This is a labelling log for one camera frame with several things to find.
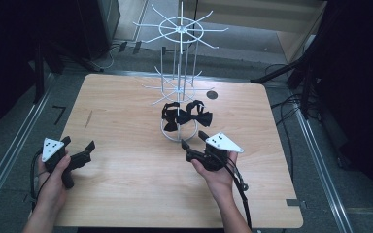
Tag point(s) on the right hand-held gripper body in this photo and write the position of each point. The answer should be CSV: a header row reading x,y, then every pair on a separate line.
x,y
221,142

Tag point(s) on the person's right hand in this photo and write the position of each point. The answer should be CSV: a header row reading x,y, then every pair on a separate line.
x,y
218,179

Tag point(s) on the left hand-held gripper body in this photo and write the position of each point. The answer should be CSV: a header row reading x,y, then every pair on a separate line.
x,y
52,149

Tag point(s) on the black stand leg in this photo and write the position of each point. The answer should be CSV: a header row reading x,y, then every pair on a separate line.
x,y
278,72

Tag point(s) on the metal floor rail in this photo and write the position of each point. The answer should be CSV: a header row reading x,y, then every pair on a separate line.
x,y
9,149
323,181

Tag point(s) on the black cabinet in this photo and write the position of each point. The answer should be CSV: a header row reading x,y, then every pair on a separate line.
x,y
94,26

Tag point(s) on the black metal stand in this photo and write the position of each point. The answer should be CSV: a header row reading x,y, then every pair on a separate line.
x,y
39,74

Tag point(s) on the dark curtain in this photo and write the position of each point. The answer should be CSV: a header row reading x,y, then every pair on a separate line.
x,y
6,58
359,81

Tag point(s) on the light wooden furniture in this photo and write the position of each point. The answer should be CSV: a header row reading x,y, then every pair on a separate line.
x,y
298,42

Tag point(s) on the person's left hand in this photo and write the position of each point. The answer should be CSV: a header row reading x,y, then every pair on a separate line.
x,y
53,189

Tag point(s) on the black bow tie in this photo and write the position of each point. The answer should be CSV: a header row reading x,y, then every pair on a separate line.
x,y
170,125
200,118

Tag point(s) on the grey tape piece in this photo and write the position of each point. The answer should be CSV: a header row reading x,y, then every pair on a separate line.
x,y
293,202

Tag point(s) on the dark round table grommet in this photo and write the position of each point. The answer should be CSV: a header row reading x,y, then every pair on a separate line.
x,y
211,94

